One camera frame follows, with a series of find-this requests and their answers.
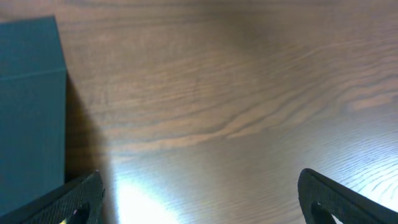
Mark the black gift box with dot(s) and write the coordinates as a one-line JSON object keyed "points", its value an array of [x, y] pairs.
{"points": [[33, 101]]}

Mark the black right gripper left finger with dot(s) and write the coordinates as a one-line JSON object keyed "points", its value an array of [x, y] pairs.
{"points": [[78, 201]]}

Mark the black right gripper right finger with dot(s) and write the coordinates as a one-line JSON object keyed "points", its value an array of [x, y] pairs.
{"points": [[323, 200]]}

